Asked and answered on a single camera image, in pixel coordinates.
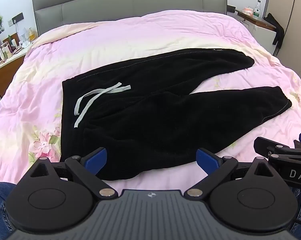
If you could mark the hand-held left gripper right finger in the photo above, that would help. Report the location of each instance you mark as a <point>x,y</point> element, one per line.
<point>206,158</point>

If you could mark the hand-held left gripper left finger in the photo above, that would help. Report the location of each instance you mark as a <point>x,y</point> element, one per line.
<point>96,158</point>

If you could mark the black pants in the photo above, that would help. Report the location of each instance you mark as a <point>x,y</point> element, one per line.
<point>153,120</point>

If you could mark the black hanging garment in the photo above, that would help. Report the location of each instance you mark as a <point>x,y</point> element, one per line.
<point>278,31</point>

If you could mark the white nightstand with brown top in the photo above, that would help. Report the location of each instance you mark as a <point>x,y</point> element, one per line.
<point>261,32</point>

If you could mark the beige wardrobe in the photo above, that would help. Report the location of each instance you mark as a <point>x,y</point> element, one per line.
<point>296,17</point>

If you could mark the wooden bedside dresser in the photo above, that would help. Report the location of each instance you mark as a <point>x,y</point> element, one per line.
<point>3,77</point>

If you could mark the pink floral blanket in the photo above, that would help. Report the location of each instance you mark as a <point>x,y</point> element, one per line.
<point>140,35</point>

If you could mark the pink tissue pack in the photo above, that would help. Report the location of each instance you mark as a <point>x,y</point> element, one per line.
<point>248,11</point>

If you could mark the clear plastic water bottle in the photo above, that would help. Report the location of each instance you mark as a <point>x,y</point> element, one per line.
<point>257,8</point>

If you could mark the group of cosmetic bottles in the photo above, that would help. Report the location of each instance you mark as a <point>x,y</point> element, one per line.
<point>20,41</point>

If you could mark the grey padded headboard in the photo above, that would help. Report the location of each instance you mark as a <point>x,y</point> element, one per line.
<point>130,0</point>

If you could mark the white wall socket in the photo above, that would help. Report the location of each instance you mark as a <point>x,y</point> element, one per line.
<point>10,23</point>

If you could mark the black wall switch panel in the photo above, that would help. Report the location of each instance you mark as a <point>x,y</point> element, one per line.
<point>17,17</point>

